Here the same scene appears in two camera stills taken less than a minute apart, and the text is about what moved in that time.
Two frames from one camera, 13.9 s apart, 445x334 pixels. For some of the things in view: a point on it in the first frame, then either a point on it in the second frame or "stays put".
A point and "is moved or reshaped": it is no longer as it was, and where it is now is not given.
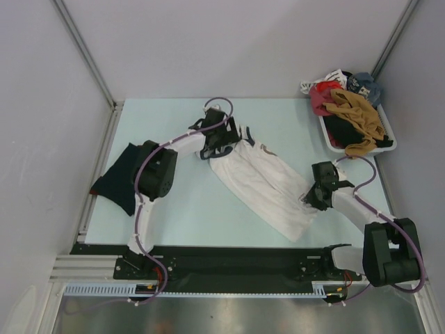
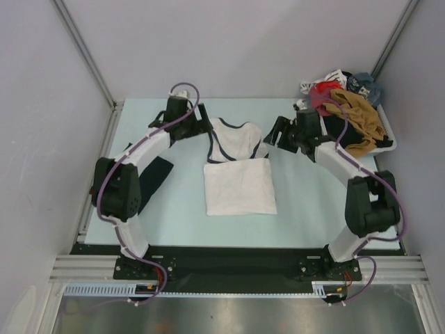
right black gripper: [309, 197] → [282, 124]
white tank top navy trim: [265, 181] is moved or reshaped
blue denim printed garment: [364, 84] stays put
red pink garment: [320, 93] stays put
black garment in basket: [345, 134] stays put
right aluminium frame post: [393, 39] stays put
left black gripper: [229, 137] → [200, 126]
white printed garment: [336, 75] stays put
